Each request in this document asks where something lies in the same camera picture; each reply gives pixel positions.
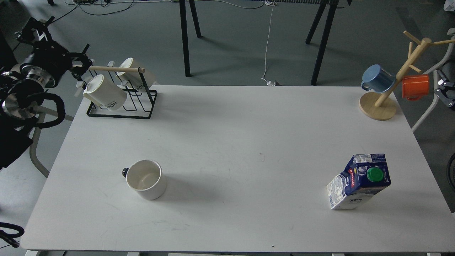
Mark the white mug on rack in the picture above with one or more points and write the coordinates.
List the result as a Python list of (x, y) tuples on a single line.
[(104, 93), (138, 81)]

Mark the black wire mug rack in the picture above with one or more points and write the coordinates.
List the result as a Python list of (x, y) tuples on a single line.
[(139, 105)]

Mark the orange mug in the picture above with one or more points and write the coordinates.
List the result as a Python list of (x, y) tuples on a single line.
[(414, 87)]

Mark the white mug front on rack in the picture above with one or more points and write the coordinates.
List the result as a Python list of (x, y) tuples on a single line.
[(104, 93)]

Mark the wooden mug tree stand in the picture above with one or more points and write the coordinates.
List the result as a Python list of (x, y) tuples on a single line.
[(380, 106)]

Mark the grey white office chair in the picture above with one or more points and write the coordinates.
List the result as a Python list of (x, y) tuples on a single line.
[(446, 65)]

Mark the white mug rear on rack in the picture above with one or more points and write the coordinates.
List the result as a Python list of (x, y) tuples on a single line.
[(138, 81)]

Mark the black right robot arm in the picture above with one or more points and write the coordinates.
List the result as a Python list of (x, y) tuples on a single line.
[(445, 90)]

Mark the white mug black handle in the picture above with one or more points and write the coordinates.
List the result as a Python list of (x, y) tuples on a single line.
[(146, 178)]

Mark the blue metal mug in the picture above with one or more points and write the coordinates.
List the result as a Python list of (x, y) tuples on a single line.
[(376, 78)]

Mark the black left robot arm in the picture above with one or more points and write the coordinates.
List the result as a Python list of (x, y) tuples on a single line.
[(25, 89)]

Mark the blue white milk carton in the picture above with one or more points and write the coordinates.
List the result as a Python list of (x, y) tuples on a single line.
[(364, 176)]

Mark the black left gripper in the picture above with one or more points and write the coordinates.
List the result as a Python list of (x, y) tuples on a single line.
[(48, 55)]

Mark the black table leg right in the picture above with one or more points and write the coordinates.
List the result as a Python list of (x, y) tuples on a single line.
[(333, 6)]

